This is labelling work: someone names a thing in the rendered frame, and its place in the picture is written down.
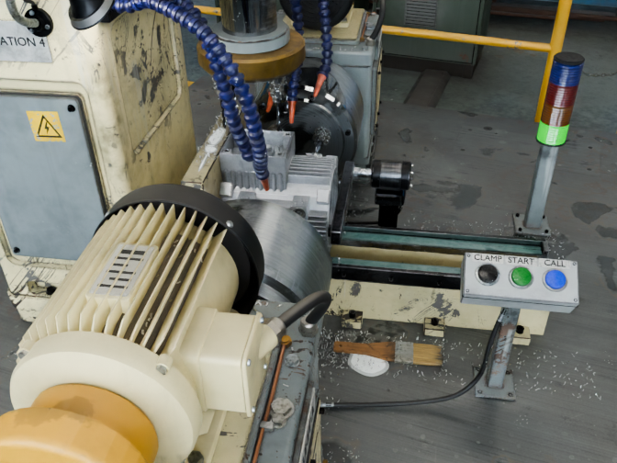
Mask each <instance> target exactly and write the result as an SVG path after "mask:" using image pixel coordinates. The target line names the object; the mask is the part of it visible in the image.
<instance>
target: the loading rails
mask: <svg viewBox="0 0 617 463"><path fill-rule="evenodd" d="M343 231H344V233H343V235H342V243H341V244H340V245H338V244H332V245H331V252H330V254H331V259H332V276H331V285H330V290H329V293H330V294H331V305H330V307H329V308H328V309H327V311H326V312H325V314H327V315H336V316H342V327H343V328H353V329H361V328H362V323H363V318H366V319H376V320H385V321H395V322H414V323H423V334H424V335H428V336H437V337H444V332H445V326H453V327H462V328H472V329H481V330H491V331H492V330H493V328H494V325H495V323H496V321H497V318H498V317H499V314H500V309H501V307H495V306H485V305H475V304H464V303H460V285H461V264H462V261H463V258H464V253H478V254H500V255H511V256H523V257H534V258H546V259H547V257H548V254H549V248H548V243H547V241H546V239H538V238H526V237H514V236H502V235H489V234H477V233H465V232H453V231H430V230H418V229H405V228H393V227H381V226H369V225H357V224H344V229H343ZM345 232H346V234H345ZM336 256H337V257H336ZM333 257H334V259H333ZM335 257H336V258H335ZM338 257H340V261H341V262H340V261H339V262H340V263H339V262H338V260H339V258H338ZM549 312H550V311H537V310H526V309H521V311H520V315H519V319H518V323H517V327H516V331H515V334H514V338H513V344H522V345H529V344H530V342H531V334H540V335H544V329H545V326H546V323H547V319H548V316H549Z"/></svg>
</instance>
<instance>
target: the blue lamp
mask: <svg viewBox="0 0 617 463"><path fill-rule="evenodd" d="M583 66H584V63H582V64H580V65H564V64H561V63H558V62H556V61H555V60H554V59H553V63H552V68H551V72H550V76H549V81H550V82H551V83H552V84H554V85H558V86H563V87H572V86H576V85H578V84H579V81H580V76H581V74H582V69H583Z"/></svg>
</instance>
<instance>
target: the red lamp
mask: <svg viewBox="0 0 617 463"><path fill-rule="evenodd" d="M578 85H579V84H578ZM578 85H576V86H572V87H563V86H558V85H554V84H552V83H551V82H550V81H549V80H548V85H547V89H546V94H545V99H544V101H545V102H546V103H547V104H549V105H551V106H553V107H571V106H573V105H574V104H575V99H576V94H577V91H578Z"/></svg>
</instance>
